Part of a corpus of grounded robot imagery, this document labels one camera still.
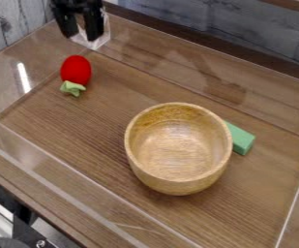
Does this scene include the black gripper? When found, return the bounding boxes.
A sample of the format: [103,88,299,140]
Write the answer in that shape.
[51,0,105,42]

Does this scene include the red plush strawberry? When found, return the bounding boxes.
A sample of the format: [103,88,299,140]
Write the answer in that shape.
[61,55,93,97]

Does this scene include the wooden bowl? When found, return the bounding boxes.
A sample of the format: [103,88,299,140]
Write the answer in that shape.
[125,102,233,196]

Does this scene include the green foam block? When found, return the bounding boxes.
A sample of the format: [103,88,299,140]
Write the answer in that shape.
[226,122,257,156]

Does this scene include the black metal stand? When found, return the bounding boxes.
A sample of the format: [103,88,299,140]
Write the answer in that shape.
[0,175,61,248]

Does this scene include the clear acrylic tray enclosure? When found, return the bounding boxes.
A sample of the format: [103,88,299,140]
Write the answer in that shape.
[0,17,299,248]

